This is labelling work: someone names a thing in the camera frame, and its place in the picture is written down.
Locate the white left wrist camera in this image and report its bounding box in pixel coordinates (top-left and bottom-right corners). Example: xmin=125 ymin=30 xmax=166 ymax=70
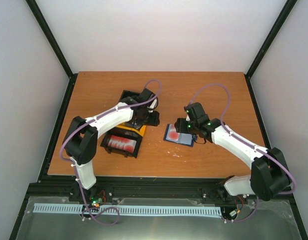
xmin=147 ymin=98 xmax=158 ymax=113

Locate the red card stack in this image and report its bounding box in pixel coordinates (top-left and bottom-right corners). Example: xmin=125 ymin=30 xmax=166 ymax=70
xmin=108 ymin=135 xmax=137 ymax=153

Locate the black bin with blue cards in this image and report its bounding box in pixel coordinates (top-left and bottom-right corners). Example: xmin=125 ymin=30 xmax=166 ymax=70
xmin=118 ymin=90 xmax=144 ymax=106

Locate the yellow bin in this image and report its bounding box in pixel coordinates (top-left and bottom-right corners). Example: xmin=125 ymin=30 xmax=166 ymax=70
xmin=115 ymin=122 xmax=146 ymax=138

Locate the black frame post left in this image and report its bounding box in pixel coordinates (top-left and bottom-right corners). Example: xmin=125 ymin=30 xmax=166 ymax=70
xmin=25 ymin=0 xmax=78 ymax=80

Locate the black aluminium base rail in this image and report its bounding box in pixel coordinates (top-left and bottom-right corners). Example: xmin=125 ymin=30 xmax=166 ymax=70
xmin=26 ymin=176 xmax=293 ymax=208

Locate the blue card holder wallet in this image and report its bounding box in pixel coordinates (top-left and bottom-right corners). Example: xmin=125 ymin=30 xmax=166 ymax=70
xmin=163 ymin=124 xmax=197 ymax=147

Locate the metal base plate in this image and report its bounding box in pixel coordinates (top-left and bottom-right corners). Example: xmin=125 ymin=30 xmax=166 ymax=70
xmin=15 ymin=197 xmax=307 ymax=240

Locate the black frame post right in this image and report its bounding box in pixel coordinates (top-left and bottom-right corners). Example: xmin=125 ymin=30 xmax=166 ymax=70
xmin=245 ymin=0 xmax=298 ymax=78

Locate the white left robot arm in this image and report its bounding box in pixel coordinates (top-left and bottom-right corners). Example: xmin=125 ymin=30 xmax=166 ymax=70
xmin=59 ymin=88 xmax=158 ymax=202

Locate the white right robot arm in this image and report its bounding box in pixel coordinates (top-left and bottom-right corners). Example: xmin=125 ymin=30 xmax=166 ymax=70
xmin=174 ymin=102 xmax=293 ymax=201

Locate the light blue cable duct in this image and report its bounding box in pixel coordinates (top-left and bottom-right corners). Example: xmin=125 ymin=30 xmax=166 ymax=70
xmin=32 ymin=203 xmax=222 ymax=218

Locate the black bin with red cards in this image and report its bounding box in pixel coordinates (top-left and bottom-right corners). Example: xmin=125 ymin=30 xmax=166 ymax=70
xmin=100 ymin=130 xmax=143 ymax=158

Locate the black frame post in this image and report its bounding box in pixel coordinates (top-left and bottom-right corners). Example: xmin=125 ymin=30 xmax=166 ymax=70
xmin=245 ymin=0 xmax=298 ymax=78
xmin=25 ymin=0 xmax=78 ymax=80

